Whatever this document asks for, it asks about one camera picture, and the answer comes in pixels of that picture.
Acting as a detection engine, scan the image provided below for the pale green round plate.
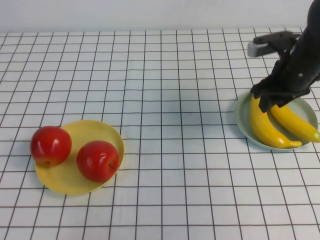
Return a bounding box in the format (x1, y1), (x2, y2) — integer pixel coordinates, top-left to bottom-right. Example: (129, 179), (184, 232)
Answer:
(234, 90), (319, 153)

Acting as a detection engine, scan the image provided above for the white grid-pattern tablecloth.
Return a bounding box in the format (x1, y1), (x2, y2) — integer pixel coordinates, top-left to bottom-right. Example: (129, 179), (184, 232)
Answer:
(0, 28), (320, 240)

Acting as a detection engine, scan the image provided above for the yellow round plastic plate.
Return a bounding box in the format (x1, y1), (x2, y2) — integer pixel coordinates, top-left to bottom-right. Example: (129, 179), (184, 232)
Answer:
(34, 120), (125, 196)

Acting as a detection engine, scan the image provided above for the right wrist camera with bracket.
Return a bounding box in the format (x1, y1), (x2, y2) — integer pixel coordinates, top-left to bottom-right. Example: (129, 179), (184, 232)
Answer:
(247, 30), (301, 58)

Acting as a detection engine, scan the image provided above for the red apple without stem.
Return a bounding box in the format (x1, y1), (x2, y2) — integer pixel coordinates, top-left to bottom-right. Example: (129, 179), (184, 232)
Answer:
(30, 125), (73, 167)

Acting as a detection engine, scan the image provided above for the long yellow banana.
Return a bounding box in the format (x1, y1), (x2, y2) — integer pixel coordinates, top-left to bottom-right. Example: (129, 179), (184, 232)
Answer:
(270, 103), (320, 144)

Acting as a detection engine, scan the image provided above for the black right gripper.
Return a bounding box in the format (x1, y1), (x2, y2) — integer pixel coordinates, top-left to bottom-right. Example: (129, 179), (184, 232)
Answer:
(251, 50), (320, 114)

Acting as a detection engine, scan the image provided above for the red apple with dark stem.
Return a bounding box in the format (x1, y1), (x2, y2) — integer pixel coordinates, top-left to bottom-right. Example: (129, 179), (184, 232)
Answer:
(76, 140), (121, 183)

